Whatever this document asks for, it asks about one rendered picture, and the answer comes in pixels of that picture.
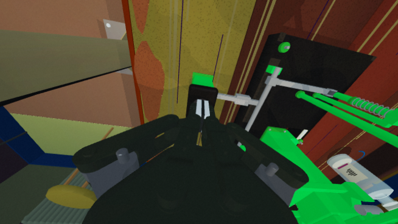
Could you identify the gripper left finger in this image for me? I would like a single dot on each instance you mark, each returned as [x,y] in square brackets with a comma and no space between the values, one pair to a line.
[130,137]

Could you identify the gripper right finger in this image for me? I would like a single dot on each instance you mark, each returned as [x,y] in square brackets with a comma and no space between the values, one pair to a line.
[264,149]

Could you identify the grey cross beam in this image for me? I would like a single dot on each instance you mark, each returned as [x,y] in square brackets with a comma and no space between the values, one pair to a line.
[301,85]

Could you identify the yellow round pan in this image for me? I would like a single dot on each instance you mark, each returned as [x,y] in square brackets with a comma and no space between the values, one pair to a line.
[70,196]

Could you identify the long green lever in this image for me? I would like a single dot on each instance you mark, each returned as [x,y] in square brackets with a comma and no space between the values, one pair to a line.
[342,113]
[339,105]

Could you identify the black balance back panel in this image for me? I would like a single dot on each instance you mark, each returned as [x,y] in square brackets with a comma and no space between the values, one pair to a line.
[311,74]

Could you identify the green square button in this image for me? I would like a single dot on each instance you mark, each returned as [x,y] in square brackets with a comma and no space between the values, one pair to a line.
[202,79]

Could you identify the wooden rod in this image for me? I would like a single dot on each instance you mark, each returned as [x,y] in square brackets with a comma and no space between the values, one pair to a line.
[93,148]

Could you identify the small white tab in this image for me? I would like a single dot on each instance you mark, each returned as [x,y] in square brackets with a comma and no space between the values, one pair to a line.
[302,134]

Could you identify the grey rod with collar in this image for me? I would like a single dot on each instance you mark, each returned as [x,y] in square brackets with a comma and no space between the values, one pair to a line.
[241,99]

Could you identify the small green block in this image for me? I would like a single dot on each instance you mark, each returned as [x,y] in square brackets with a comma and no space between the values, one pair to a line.
[273,69]

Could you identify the white labelled vial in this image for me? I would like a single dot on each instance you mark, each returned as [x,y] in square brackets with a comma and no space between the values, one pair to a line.
[357,174]

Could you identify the green round knob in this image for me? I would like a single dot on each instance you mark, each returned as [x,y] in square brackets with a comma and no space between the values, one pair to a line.
[283,47]

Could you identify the olive slab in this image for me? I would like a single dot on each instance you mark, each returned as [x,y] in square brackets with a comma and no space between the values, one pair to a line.
[56,62]

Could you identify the grey ribbed mat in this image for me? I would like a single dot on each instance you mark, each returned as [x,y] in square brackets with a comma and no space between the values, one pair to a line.
[53,213]

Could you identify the green rod with grey spring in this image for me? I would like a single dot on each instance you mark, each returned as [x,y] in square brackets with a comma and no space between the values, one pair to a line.
[370,107]

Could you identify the yellow and orange panel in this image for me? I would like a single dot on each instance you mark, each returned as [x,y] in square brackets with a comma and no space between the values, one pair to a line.
[192,40]

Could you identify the grey rounded cap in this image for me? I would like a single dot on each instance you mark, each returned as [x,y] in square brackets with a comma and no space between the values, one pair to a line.
[365,210]

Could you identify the grey upright post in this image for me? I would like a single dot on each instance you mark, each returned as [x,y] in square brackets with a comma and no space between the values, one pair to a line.
[259,105]

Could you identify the orange red post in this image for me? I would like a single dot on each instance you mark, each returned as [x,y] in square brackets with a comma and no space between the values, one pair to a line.
[132,62]

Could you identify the blue frame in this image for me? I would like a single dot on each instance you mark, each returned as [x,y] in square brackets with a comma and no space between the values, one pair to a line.
[28,146]

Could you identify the grey wall bracket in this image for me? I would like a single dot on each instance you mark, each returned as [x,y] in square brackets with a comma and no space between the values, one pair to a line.
[113,28]

